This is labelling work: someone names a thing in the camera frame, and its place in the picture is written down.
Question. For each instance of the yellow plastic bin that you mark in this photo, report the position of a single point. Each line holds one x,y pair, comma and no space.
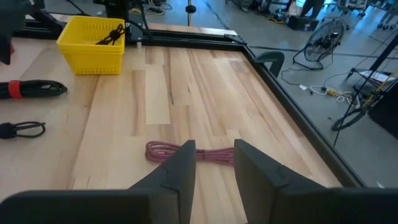
93,59

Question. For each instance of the black stand pole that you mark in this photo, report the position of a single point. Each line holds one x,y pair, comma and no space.
377,71

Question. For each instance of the black metal table frame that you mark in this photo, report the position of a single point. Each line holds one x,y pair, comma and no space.
281,93

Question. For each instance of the person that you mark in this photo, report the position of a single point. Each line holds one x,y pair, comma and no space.
311,6

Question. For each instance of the black floor box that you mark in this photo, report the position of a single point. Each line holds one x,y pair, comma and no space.
301,23

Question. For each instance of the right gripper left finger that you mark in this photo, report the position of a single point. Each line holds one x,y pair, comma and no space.
177,186

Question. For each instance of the black clamp bracket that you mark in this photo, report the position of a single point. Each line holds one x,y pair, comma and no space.
273,59

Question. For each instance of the black crate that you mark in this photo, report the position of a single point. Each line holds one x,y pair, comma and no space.
387,115

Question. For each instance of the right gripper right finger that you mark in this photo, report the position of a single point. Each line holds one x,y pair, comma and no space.
258,186

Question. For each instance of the black floor fan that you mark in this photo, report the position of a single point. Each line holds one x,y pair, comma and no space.
323,42

